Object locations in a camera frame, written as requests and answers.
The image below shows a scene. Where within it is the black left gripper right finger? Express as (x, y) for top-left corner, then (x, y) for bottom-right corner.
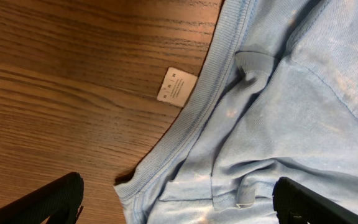
(272, 177), (358, 224)

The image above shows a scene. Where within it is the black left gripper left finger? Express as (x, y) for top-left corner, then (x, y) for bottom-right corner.
(0, 172), (84, 224)

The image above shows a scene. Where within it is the light blue printed t-shirt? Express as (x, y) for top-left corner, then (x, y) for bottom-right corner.
(115, 0), (358, 223)

